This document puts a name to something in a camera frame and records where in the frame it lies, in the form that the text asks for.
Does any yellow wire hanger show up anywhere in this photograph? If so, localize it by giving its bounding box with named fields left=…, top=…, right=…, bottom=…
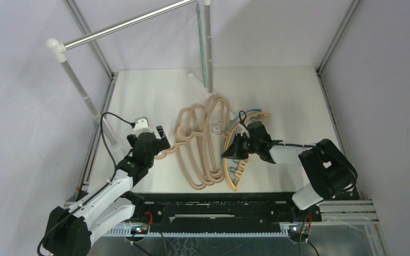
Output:
left=223, top=112, right=271, bottom=192

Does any green wire hanger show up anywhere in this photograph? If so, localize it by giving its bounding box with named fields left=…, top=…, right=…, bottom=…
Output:
left=195, top=1, right=209, bottom=89

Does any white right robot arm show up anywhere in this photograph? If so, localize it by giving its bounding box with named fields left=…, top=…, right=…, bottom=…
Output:
left=221, top=121, right=358, bottom=222

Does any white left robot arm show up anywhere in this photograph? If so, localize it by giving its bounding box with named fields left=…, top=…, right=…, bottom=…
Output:
left=37, top=121, right=170, bottom=255

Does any beige plastic hanger top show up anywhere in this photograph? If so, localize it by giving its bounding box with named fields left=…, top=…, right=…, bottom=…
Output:
left=175, top=93, right=231, bottom=182

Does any beige plastic hanger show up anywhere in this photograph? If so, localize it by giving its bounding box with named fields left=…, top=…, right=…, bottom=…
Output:
left=175, top=93, right=231, bottom=182
left=155, top=104, right=212, bottom=190
left=155, top=103, right=216, bottom=190
left=175, top=95, right=228, bottom=185

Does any beige plastic hanger leftmost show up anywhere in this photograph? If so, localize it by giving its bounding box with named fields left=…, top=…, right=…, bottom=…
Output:
left=155, top=104, right=212, bottom=190

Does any white rack foot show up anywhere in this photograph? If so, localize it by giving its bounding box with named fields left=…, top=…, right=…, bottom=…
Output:
left=188, top=72, right=216, bottom=99

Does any metal clothes rack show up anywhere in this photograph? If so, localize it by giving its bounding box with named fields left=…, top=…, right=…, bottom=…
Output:
left=45, top=0, right=217, bottom=153

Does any blue wire hanger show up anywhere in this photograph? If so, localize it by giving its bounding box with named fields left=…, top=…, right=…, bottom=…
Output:
left=224, top=109, right=262, bottom=182

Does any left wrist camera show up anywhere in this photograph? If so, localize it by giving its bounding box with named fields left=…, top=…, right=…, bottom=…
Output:
left=133, top=116, right=153, bottom=137

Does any black left camera cable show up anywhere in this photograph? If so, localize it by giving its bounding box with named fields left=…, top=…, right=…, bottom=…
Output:
left=37, top=112, right=137, bottom=256

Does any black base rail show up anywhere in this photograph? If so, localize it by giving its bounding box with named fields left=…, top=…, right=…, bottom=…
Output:
left=124, top=192, right=325, bottom=234

